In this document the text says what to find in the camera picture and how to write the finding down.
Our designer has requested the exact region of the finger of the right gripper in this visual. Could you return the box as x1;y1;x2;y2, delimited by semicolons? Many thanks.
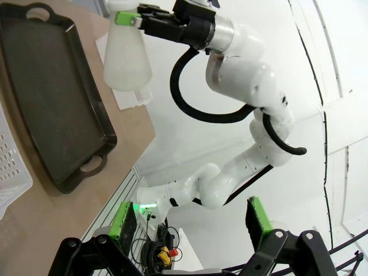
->
137;2;175;18
114;11;162;35

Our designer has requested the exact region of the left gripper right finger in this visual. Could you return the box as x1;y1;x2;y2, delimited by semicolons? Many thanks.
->
244;197;337;276

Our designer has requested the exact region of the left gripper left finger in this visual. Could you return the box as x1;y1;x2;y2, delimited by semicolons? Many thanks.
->
53;201;144;276

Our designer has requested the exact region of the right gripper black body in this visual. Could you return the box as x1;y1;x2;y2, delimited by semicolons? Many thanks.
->
159;14;216;50

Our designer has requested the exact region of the white plastic conical flask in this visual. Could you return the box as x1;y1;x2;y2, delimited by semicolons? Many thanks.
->
102;0;153;92

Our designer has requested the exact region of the yellow emergency stop box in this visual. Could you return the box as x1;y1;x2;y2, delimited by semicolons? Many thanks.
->
156;244;179;264

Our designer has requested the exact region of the white perforated plastic basket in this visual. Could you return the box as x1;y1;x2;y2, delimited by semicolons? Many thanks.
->
95;33;153;110
0;102;34;221

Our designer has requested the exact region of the dark brown plastic tray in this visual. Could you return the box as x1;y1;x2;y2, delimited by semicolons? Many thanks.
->
0;2;118;194

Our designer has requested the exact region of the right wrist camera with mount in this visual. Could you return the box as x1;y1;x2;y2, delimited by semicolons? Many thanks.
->
172;0;221;20

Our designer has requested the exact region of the aluminium profile frame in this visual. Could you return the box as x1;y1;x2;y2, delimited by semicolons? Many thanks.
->
80;165;149;276

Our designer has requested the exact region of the black cable bundle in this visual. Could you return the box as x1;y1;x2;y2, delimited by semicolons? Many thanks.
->
131;218;185;271

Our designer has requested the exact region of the right arm black hose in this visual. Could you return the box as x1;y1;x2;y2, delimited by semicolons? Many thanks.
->
169;47;308;156

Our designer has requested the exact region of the black wall cable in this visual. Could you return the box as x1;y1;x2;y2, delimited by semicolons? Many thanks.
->
287;0;334;248

